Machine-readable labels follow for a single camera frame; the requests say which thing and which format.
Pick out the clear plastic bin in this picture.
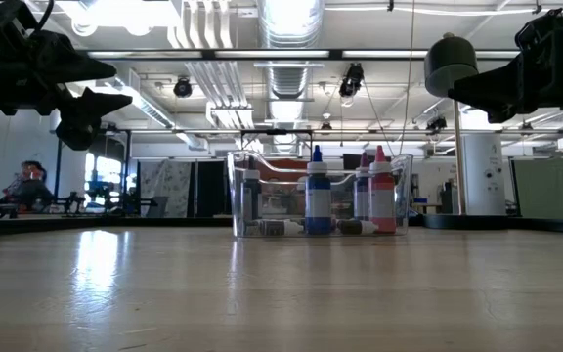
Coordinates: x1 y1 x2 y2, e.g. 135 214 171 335
226 150 413 240

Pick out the person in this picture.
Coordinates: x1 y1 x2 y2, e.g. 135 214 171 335
0 159 56 212

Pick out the large blue food coloring bottle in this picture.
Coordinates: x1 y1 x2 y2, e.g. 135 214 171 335
304 145 333 237

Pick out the black ceiling spotlight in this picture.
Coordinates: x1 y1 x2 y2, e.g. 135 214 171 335
172 76 194 99

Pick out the white cylindrical column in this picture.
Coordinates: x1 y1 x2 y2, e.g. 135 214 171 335
462 132 507 216

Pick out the small blue food coloring bottle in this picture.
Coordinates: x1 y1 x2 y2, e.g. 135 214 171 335
246 218 306 238

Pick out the black overhead camera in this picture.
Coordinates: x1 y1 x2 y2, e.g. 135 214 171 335
338 62 366 99

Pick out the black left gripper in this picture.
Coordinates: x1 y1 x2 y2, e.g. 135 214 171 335
0 0 134 151

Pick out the large pink food coloring bottle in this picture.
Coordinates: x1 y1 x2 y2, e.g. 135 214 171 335
368 145 398 235

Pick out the black desk lamp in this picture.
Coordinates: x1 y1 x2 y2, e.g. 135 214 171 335
422 31 508 231

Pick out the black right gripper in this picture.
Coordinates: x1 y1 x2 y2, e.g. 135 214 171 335
448 7 563 125

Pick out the grey marbled partition panel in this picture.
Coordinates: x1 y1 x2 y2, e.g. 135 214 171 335
138 159 194 219

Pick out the large purple food coloring bottle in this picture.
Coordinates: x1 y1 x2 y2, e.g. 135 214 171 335
354 151 373 222

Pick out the grey-green partition panel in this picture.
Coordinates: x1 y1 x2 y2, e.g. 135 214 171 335
509 155 563 221

